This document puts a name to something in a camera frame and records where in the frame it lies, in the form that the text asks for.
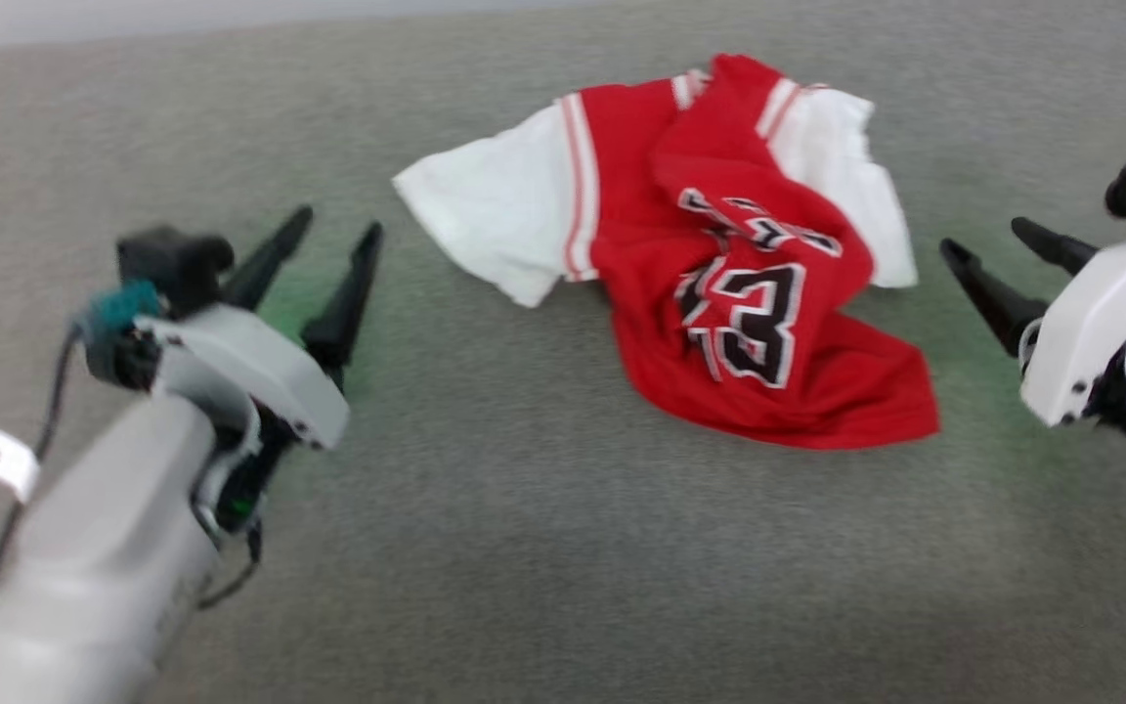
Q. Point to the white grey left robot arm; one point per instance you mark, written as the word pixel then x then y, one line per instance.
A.
pixel 94 567

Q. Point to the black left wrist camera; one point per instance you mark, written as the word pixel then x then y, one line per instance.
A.
pixel 172 266

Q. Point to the red and white basketball jersey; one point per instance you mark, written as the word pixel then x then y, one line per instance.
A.
pixel 768 391

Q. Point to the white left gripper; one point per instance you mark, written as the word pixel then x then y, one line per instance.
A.
pixel 270 372

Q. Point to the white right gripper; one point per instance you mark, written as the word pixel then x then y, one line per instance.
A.
pixel 1091 332

